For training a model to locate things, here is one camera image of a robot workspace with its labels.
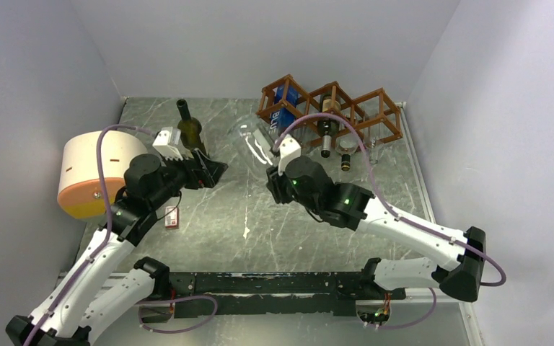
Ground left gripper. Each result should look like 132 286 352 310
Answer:
149 147 227 209

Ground clear round glass bottle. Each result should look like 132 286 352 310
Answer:
293 126 317 155

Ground blue square bottle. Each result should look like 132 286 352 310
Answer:
268 88 299 137

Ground dark green labelled wine bottle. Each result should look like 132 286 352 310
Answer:
317 93 340 158

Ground clear square gold-label bottle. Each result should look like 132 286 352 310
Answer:
335 133 359 172

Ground brown wooden wine rack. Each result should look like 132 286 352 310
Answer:
256 74 403 143

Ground clear bottle silver cap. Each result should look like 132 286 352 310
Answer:
362 115 387 165

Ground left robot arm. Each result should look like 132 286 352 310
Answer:
6 150 228 345

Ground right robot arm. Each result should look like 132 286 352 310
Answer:
265 156 485 302

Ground small red box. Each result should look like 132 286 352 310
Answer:
164 206 180 229

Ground cream and orange cylinder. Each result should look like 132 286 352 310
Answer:
57 130 147 221

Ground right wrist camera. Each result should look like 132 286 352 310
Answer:
278 135 302 176

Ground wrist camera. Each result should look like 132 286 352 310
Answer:
278 135 302 176
152 127 183 161

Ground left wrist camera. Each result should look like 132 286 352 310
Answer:
152 127 183 161

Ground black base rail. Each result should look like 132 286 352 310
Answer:
163 271 405 319

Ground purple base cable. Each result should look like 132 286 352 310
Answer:
138 295 219 335

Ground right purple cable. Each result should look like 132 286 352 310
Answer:
272 112 507 330

